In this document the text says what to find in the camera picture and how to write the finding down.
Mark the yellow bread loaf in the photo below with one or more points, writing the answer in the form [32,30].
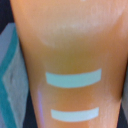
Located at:
[76,54]

